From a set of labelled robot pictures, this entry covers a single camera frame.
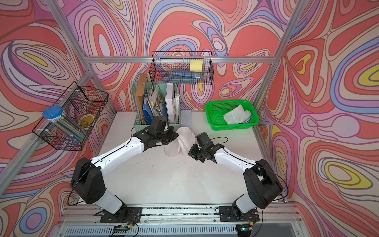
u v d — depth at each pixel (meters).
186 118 1.19
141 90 0.87
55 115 0.57
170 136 0.74
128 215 0.72
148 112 0.94
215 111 1.11
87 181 0.43
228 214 0.73
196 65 0.88
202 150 0.67
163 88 1.06
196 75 0.88
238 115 1.04
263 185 0.44
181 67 1.00
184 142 0.85
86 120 0.70
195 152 0.78
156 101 0.96
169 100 0.93
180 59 0.88
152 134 0.63
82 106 0.78
